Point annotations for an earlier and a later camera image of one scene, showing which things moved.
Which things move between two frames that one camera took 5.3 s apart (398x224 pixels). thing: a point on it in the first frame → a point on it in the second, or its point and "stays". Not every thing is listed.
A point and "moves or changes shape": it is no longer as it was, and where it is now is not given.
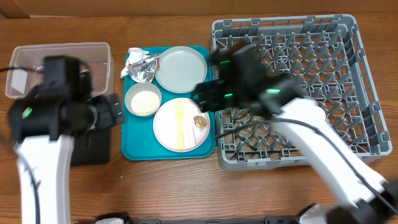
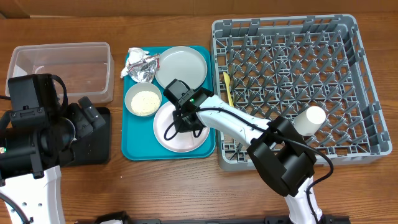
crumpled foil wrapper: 144,71 stays
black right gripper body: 231,86 → 189,122
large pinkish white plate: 165,126 stays
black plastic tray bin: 91,147 stays
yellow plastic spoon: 179,112 moves or changes shape
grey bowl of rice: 143,99 stays
